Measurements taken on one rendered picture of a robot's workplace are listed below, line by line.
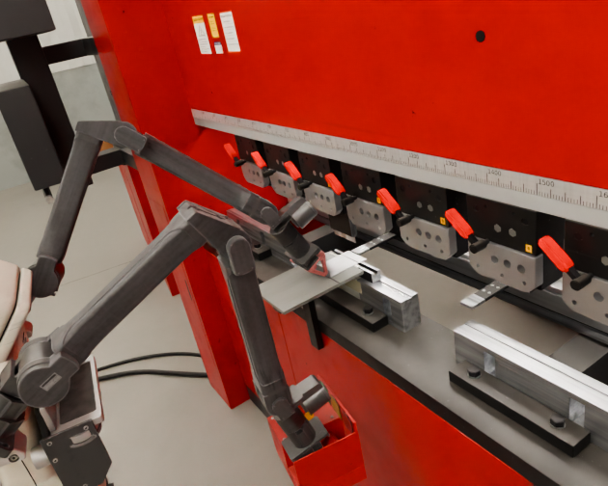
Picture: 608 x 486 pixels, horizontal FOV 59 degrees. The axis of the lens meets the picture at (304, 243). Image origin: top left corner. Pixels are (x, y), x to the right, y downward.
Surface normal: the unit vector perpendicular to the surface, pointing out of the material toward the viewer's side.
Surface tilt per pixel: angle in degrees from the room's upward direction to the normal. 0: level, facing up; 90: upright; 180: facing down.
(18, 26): 90
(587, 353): 0
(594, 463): 0
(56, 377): 92
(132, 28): 90
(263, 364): 91
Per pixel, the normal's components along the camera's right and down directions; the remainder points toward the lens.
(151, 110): 0.54, 0.27
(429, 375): -0.18, -0.88
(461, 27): -0.82, 0.38
